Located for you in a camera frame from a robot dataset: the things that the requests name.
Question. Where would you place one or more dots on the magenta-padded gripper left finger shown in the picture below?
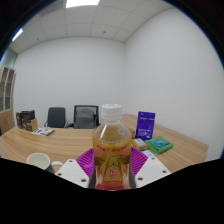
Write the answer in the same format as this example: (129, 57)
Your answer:
(71, 172)

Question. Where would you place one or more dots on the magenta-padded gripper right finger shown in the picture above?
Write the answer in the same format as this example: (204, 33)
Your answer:
(152, 170)

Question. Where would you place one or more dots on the yellow drink bottle white cap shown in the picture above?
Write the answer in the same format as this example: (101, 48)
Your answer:
(111, 146)

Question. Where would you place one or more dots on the small blue pack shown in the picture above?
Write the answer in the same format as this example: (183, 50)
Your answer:
(148, 153)

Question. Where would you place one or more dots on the small tan box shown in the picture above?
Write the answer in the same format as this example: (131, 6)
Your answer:
(140, 143)

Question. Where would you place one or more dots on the green floral mug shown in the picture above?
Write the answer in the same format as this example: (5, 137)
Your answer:
(40, 161)

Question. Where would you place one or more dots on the purple standing pouch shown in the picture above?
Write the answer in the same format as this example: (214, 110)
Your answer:
(145, 126)

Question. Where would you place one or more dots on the white printed leaflet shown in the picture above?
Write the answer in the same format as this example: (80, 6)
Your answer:
(42, 131)

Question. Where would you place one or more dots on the black mesh office chair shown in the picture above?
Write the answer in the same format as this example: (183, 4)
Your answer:
(85, 117)

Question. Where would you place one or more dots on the wooden side cabinet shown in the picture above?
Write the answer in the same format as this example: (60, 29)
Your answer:
(128, 119)

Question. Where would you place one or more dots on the black padded office chair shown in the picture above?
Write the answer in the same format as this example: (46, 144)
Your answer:
(56, 117)

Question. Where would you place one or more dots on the large dark brown box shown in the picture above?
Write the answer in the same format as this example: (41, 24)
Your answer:
(29, 120)

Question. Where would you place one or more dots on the small dark brown box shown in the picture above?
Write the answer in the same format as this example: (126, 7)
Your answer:
(19, 120)

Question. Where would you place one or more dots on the small ceiling light panel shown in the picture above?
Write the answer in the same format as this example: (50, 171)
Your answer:
(17, 34)

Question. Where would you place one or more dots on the large ceiling light panel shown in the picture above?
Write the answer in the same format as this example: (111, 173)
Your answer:
(82, 3)

